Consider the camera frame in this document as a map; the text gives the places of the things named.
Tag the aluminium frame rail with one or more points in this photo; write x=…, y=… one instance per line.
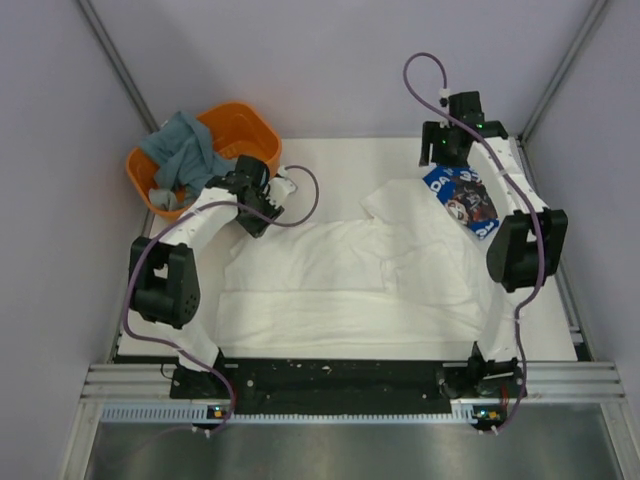
x=547, y=382

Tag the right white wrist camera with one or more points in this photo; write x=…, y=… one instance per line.
x=444, y=97

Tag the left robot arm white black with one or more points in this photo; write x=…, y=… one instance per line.
x=166, y=290

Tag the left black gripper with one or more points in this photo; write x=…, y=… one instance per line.
x=270, y=210

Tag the orange plastic basket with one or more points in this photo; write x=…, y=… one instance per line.
x=237, y=129

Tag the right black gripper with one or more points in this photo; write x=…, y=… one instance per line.
x=431, y=135

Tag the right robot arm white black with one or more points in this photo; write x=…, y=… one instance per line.
x=522, y=252

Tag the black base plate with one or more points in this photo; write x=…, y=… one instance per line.
x=348, y=387

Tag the blue folded t shirt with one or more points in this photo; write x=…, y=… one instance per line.
x=461, y=191

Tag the white t shirt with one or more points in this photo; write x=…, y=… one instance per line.
x=402, y=281

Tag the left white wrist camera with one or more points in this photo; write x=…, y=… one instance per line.
x=280, y=187

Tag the teal grey t shirt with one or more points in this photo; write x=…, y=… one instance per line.
x=183, y=152

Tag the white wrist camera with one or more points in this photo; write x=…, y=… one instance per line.
x=280, y=187
x=444, y=97

